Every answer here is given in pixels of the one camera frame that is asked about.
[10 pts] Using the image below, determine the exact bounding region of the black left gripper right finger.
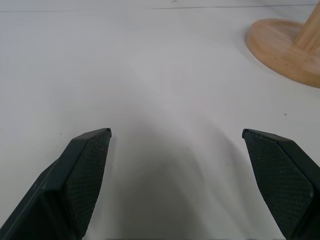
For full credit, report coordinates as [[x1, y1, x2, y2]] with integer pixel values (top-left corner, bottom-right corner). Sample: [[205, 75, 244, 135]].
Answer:
[[241, 128, 320, 240]]

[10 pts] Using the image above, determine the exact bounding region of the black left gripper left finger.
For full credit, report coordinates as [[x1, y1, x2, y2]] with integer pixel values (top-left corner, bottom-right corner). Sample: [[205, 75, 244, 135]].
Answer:
[[0, 127, 113, 240]]

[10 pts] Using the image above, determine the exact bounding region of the wooden stand with round base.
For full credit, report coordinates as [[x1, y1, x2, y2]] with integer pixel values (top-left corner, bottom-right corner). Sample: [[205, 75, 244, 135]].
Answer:
[[245, 4, 320, 89]]

